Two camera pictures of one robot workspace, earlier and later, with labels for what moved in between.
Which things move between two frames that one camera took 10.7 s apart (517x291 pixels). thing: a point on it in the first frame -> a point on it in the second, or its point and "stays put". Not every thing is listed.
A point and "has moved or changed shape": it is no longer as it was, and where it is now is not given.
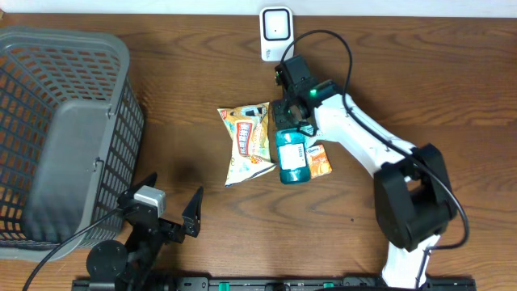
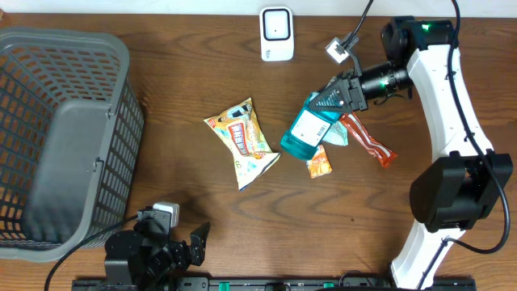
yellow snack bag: x=248 y=128 has moved or changed shape
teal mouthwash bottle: x=292 y=156 has moved or changed shape
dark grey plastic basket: x=71 y=128 stays put
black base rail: x=220 y=284 stays put
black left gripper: x=191 y=222 -> x=199 y=239
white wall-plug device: x=276 y=34 stays put
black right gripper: x=280 y=120 -> x=353 y=93
